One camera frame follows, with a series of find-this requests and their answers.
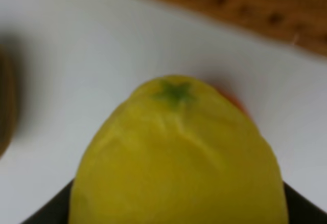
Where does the yellow lemon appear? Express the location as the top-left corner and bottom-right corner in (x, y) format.
(68, 76), (289, 223)

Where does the orange fruit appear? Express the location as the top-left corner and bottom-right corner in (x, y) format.
(216, 88), (251, 118)

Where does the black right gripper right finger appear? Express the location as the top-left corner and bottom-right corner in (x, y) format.
(284, 183), (327, 224)

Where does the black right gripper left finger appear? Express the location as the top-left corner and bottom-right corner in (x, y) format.
(22, 180), (74, 224)

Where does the brown kiwi fruit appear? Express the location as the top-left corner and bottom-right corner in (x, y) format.
(1, 37), (18, 156)

